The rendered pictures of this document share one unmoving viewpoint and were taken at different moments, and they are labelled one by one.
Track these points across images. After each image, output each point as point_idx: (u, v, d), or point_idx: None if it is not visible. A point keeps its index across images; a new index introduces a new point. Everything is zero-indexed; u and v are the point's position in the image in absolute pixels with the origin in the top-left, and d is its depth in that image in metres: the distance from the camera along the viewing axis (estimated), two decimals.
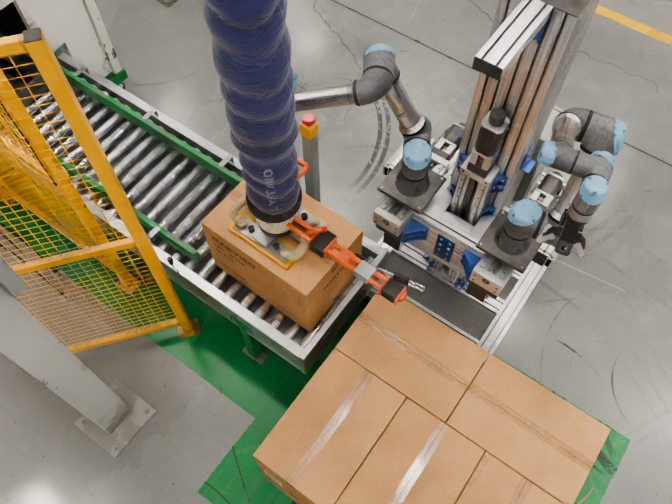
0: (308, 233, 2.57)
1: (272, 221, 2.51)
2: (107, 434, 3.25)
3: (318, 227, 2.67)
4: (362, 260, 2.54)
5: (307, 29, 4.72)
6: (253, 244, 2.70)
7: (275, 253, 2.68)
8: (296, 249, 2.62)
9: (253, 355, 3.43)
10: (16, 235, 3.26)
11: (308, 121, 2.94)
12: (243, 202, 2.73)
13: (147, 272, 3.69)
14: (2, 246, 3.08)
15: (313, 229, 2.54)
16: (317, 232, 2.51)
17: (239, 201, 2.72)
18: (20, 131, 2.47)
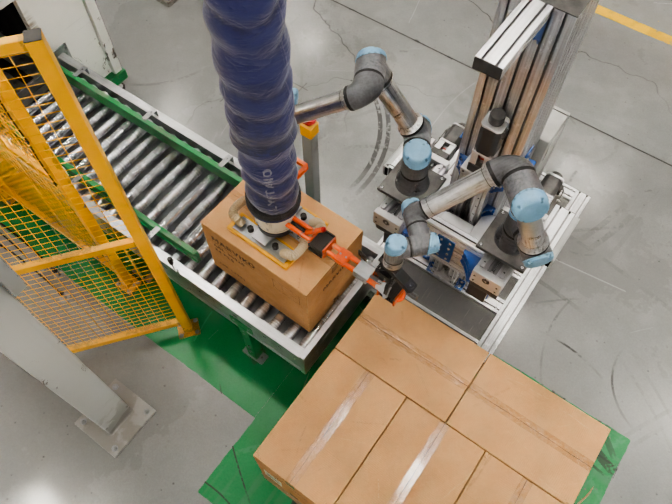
0: (307, 233, 2.58)
1: (271, 221, 2.52)
2: (107, 434, 3.25)
3: (317, 227, 2.67)
4: (363, 258, 2.55)
5: (307, 29, 4.72)
6: (252, 244, 2.71)
7: (274, 253, 2.68)
8: (295, 249, 2.62)
9: (253, 355, 3.43)
10: (16, 235, 3.26)
11: (308, 121, 2.94)
12: (242, 202, 2.73)
13: (147, 272, 3.69)
14: (2, 246, 3.08)
15: (312, 229, 2.54)
16: (316, 232, 2.52)
17: (238, 201, 2.73)
18: (20, 131, 2.47)
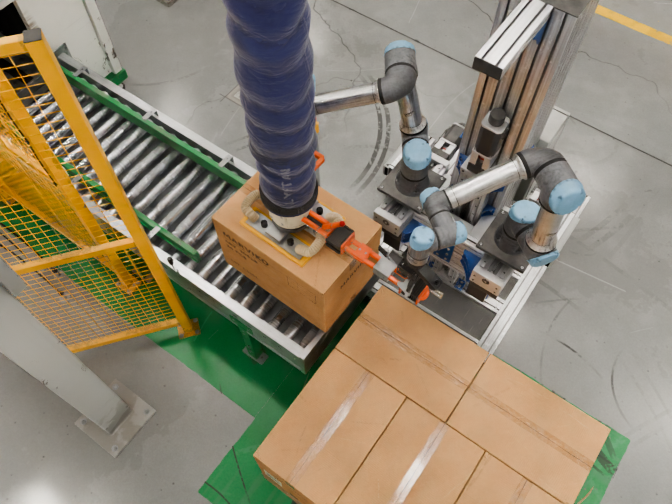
0: (325, 227, 2.44)
1: (287, 215, 2.38)
2: (107, 434, 3.25)
3: (334, 221, 2.54)
4: (384, 254, 2.42)
5: None
6: (266, 240, 2.57)
7: (289, 249, 2.55)
8: (312, 245, 2.49)
9: (253, 355, 3.43)
10: (16, 235, 3.26)
11: None
12: (256, 196, 2.60)
13: (147, 272, 3.69)
14: (2, 246, 3.08)
15: (330, 224, 2.41)
16: (334, 227, 2.38)
17: (251, 195, 2.60)
18: (20, 131, 2.47)
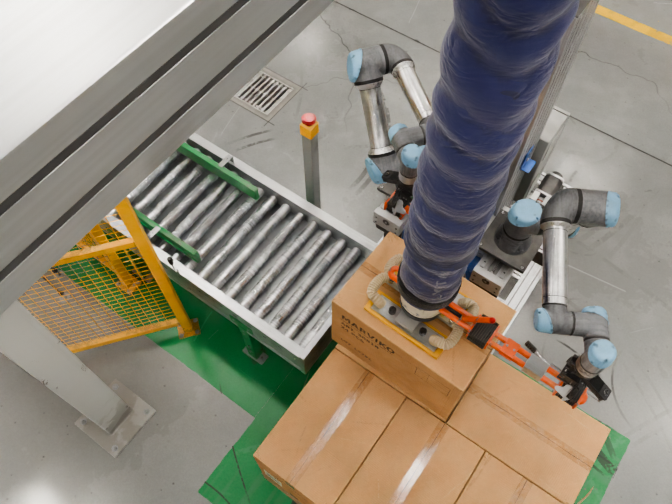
0: (467, 320, 2.26)
1: (430, 309, 2.19)
2: (107, 434, 3.25)
3: (471, 310, 2.35)
4: (533, 350, 2.23)
5: (307, 29, 4.72)
6: (395, 328, 2.38)
7: (422, 339, 2.36)
8: (450, 337, 2.30)
9: (253, 355, 3.43)
10: None
11: (308, 121, 2.94)
12: (382, 280, 2.41)
13: (147, 272, 3.69)
14: None
15: (475, 317, 2.22)
16: (481, 322, 2.20)
17: (378, 279, 2.40)
18: None
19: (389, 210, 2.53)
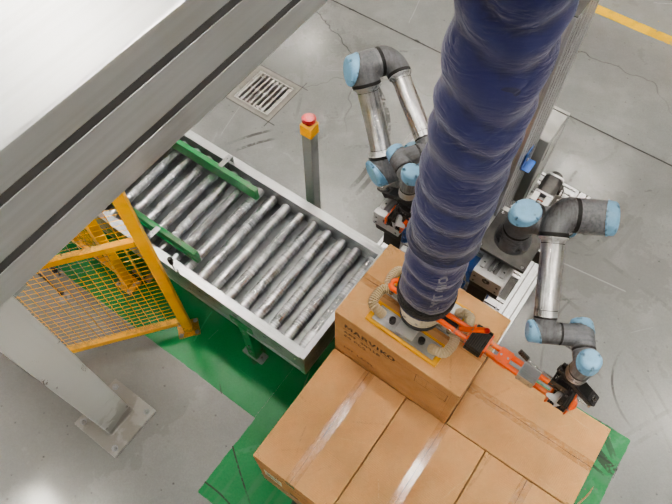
0: (463, 330, 2.38)
1: (428, 320, 2.31)
2: (107, 434, 3.25)
3: (467, 320, 2.47)
4: (526, 358, 2.35)
5: (307, 29, 4.72)
6: (395, 337, 2.50)
7: (421, 348, 2.48)
8: (447, 346, 2.42)
9: (253, 355, 3.43)
10: None
11: (308, 121, 2.94)
12: (383, 291, 2.53)
13: (147, 272, 3.69)
14: None
15: (470, 328, 2.34)
16: (476, 332, 2.31)
17: (379, 290, 2.52)
18: None
19: (389, 224, 2.65)
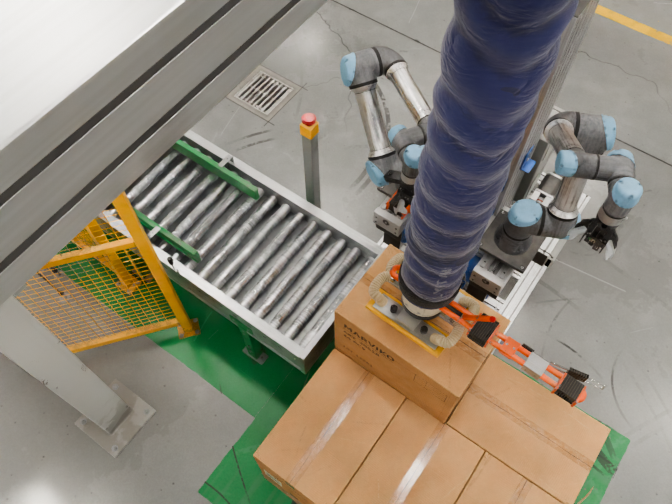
0: (467, 319, 2.28)
1: (431, 308, 2.22)
2: (107, 434, 3.25)
3: (472, 309, 2.38)
4: (530, 352, 2.25)
5: (307, 29, 4.72)
6: (397, 326, 2.41)
7: (423, 338, 2.38)
8: (450, 335, 2.32)
9: (253, 355, 3.43)
10: None
11: (308, 121, 2.94)
12: (384, 278, 2.44)
13: (147, 272, 3.69)
14: None
15: (475, 316, 2.25)
16: (481, 320, 2.22)
17: (380, 277, 2.43)
18: None
19: (391, 210, 2.56)
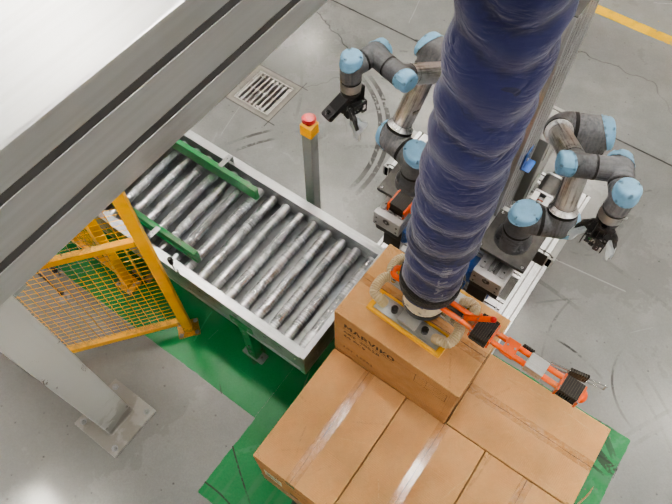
0: (468, 319, 2.28)
1: (432, 308, 2.22)
2: (107, 434, 3.25)
3: (473, 309, 2.37)
4: (531, 352, 2.25)
5: (307, 29, 4.72)
6: (397, 327, 2.41)
7: (424, 338, 2.38)
8: (451, 336, 2.32)
9: (253, 355, 3.43)
10: None
11: (308, 121, 2.94)
12: (385, 279, 2.44)
13: (147, 272, 3.69)
14: None
15: (476, 317, 2.24)
16: (482, 321, 2.22)
17: (381, 278, 2.43)
18: None
19: (392, 210, 2.56)
